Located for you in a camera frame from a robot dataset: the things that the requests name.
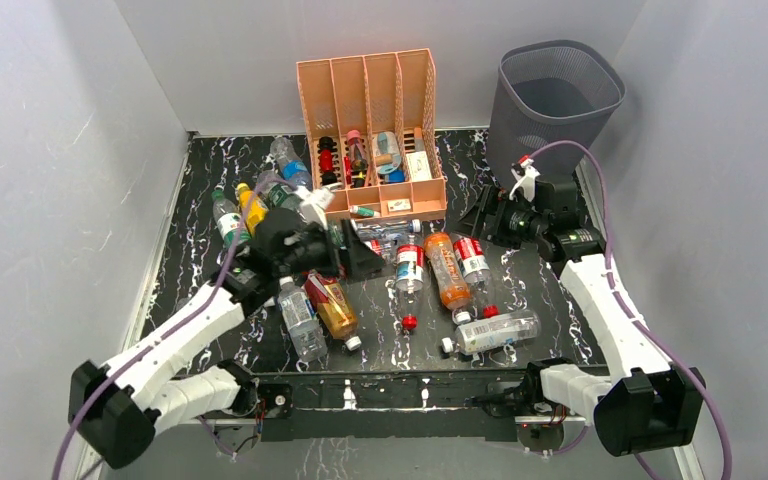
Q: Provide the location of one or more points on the green white tube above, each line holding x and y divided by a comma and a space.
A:
364, 212

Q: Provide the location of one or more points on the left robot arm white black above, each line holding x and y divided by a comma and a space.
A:
119, 407

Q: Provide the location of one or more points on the grey mesh waste bin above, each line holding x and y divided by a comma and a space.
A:
547, 92

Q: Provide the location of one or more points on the red label bottle red cap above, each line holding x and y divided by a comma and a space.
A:
409, 283

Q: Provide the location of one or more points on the peach desk organizer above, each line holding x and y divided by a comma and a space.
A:
372, 93

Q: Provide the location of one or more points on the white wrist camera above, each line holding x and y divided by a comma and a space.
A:
314, 203
525, 175

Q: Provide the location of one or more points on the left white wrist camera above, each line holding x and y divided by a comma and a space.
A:
314, 203

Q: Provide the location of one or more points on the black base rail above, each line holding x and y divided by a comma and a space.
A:
470, 403

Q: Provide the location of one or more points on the blue round object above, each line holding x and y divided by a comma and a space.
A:
394, 177

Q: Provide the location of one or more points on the small white box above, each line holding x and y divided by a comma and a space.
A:
399, 205

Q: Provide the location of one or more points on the orange drink bottle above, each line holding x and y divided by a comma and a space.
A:
453, 290

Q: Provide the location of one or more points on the pink cap small bottle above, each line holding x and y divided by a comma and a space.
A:
357, 156

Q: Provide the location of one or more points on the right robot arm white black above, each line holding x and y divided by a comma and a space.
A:
646, 401

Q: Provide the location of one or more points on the yellow juice bottle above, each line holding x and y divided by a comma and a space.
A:
253, 209

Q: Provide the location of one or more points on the white carton box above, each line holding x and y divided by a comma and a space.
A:
418, 166

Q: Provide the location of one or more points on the clear bottle dark green label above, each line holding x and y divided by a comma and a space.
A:
277, 192

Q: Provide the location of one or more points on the gold red tea bottle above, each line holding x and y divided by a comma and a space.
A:
332, 306

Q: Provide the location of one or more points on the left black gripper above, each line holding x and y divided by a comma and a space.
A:
357, 258

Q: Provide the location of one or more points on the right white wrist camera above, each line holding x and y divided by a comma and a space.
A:
525, 175

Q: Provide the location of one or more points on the clear bottle red blue label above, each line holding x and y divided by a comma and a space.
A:
385, 248

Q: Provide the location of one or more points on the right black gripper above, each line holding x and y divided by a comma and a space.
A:
489, 202

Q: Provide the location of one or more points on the red label cola bottle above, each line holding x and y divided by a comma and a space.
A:
477, 275

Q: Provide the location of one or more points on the clear water bottle white cap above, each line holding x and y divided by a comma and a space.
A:
299, 318

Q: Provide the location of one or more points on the clear bottle green cap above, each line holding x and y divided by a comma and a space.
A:
227, 218

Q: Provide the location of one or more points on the red black dumbbell toy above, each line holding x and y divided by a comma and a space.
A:
325, 148

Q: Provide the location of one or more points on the clear bottle white label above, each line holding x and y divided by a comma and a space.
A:
491, 333

